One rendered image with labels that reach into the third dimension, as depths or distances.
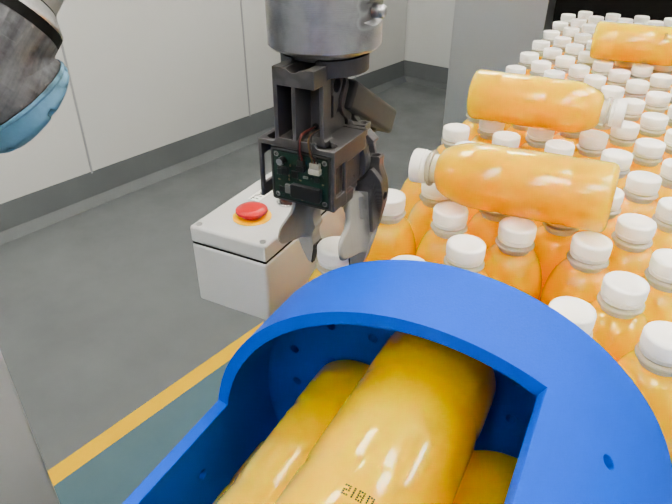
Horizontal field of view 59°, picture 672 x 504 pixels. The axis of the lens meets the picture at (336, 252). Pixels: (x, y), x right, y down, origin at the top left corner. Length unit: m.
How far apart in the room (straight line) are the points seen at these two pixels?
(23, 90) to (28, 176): 2.42
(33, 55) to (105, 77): 2.50
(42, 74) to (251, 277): 0.37
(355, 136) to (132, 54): 2.94
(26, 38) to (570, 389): 0.70
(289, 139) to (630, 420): 0.30
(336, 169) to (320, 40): 0.10
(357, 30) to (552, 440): 0.31
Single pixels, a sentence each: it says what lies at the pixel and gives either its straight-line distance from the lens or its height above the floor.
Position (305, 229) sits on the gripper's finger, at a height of 1.13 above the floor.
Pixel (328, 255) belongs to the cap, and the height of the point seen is 1.11.
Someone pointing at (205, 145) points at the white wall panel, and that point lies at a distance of 3.77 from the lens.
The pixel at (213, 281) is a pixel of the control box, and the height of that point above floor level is 1.03.
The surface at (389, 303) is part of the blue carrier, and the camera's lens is 0.31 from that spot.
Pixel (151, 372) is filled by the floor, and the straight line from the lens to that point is 2.16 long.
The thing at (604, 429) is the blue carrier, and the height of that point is 1.20.
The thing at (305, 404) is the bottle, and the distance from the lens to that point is 0.38.
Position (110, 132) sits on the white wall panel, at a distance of 3.38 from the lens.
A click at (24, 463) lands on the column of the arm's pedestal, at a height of 0.73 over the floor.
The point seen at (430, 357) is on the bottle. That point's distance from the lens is 0.33.
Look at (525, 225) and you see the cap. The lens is 0.66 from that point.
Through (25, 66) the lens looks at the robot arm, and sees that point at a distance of 0.82.
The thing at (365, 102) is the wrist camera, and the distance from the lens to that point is 0.52.
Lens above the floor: 1.42
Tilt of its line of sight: 32 degrees down
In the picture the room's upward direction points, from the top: straight up
